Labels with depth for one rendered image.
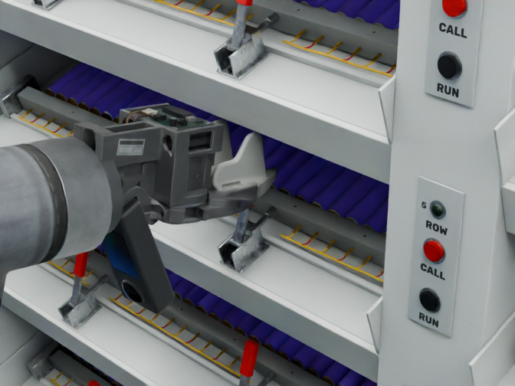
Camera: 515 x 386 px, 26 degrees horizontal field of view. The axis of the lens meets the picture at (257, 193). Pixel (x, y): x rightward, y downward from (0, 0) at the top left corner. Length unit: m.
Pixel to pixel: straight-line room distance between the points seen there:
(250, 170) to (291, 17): 0.13
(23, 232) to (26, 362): 0.73
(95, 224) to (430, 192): 0.25
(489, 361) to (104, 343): 0.53
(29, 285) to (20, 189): 0.59
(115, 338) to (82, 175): 0.46
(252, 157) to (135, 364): 0.35
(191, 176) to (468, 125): 0.25
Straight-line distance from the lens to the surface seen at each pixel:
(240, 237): 1.01
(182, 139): 0.88
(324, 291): 0.98
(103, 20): 1.08
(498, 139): 0.75
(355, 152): 0.86
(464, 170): 0.79
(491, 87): 0.76
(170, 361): 1.21
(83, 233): 0.83
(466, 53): 0.76
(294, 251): 1.01
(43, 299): 1.35
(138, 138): 0.87
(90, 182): 0.82
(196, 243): 1.06
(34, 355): 1.51
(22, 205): 0.79
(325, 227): 1.00
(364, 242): 0.98
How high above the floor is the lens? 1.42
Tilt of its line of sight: 27 degrees down
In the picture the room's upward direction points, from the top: straight up
